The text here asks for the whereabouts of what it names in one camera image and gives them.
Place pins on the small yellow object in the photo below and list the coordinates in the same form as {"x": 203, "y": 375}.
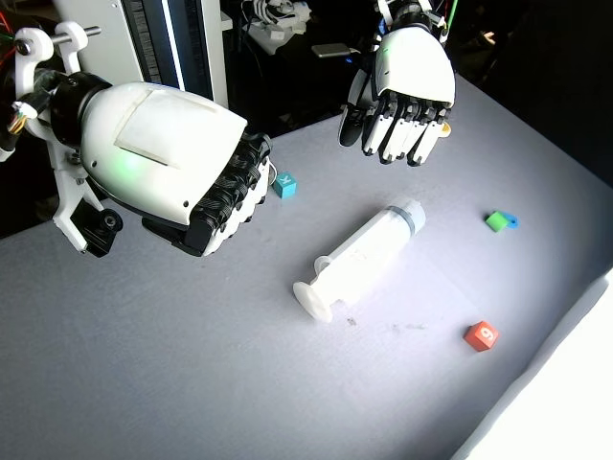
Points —
{"x": 446, "y": 128}

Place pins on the white tower with black panel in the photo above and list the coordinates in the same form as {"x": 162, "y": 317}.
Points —
{"x": 105, "y": 43}

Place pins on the small white background object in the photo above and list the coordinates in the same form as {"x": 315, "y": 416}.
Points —
{"x": 488, "y": 37}

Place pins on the white backdrop board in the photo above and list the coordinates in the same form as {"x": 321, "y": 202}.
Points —
{"x": 565, "y": 393}

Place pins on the white clutter pile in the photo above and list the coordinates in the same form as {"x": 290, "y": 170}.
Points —
{"x": 275, "y": 21}

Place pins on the grey table cloth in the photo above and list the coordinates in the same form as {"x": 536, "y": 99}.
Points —
{"x": 191, "y": 359}

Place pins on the red number 9 cube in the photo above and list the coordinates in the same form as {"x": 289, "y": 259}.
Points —
{"x": 479, "y": 335}

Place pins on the large clear plastic syringe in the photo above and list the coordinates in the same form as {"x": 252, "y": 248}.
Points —
{"x": 369, "y": 249}

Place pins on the silver flat device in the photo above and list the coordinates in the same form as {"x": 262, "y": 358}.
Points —
{"x": 330, "y": 50}

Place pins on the small blue toy piece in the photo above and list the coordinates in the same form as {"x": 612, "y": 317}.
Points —
{"x": 512, "y": 222}

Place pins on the blue letter K cube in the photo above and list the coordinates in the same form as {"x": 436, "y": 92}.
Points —
{"x": 285, "y": 187}

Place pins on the small green block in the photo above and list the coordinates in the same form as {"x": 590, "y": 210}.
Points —
{"x": 495, "y": 222}

